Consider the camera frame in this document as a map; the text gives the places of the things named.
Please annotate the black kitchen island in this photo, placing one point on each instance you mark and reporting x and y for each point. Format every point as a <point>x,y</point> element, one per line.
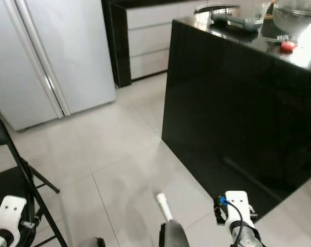
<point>227,113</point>

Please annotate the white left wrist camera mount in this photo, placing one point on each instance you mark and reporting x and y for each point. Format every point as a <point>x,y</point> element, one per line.
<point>11,211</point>

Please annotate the dark glass bottle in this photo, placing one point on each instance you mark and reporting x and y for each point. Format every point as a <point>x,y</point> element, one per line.
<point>269,10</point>

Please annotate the grey right robot leg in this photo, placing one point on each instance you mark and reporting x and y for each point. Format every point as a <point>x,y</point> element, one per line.
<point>176,236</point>

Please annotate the grey green handheld appliance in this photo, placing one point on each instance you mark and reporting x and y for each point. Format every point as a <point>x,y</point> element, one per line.
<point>235,21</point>

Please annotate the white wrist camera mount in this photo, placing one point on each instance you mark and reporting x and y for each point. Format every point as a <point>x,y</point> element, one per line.
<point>11,211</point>
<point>237,206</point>

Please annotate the small round red object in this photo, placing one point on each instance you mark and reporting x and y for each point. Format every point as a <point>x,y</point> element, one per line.
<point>288,46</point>

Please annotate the black folding chair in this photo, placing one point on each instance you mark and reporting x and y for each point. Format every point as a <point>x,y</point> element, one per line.
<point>6,190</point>

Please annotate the silver double door fridge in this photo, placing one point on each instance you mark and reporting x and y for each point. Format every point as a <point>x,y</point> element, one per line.
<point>73,56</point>

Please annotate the steel pot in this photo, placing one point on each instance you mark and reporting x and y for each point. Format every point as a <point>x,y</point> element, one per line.
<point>296,18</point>

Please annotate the white drawer cabinet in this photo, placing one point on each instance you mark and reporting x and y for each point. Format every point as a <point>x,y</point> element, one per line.
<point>150,41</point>

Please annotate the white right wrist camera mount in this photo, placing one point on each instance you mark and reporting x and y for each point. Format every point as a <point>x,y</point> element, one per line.
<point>237,206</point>

